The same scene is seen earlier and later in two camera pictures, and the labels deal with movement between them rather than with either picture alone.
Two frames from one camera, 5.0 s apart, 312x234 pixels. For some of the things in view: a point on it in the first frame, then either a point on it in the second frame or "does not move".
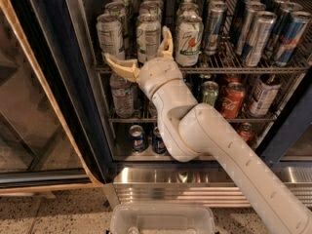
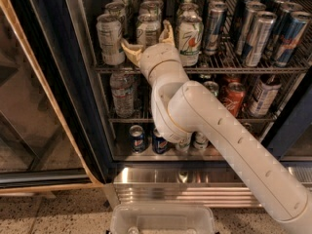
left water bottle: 122,96 does not move
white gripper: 158,74 to 153,58
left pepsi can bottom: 137,138 does not move
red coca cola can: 232,99 does not move
